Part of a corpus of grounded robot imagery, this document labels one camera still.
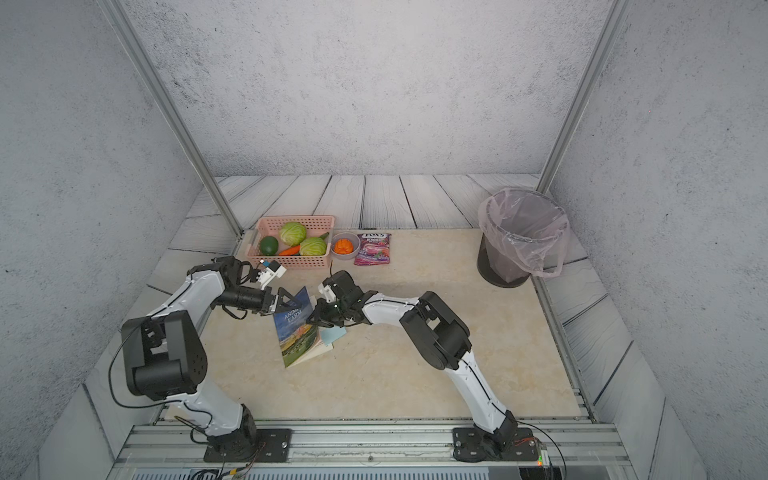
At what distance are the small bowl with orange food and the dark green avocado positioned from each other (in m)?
0.23

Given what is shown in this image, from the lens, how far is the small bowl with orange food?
1.10 metres

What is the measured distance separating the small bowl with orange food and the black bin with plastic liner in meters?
0.45

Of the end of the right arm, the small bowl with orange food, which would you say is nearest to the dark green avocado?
the small bowl with orange food

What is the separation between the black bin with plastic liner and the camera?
86 centimetres

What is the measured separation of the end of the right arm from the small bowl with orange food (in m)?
0.26

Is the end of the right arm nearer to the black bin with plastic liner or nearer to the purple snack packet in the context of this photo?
the purple snack packet

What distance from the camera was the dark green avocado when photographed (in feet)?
3.72

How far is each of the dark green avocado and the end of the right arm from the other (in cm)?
36

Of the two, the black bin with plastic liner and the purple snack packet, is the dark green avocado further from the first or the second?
the black bin with plastic liner
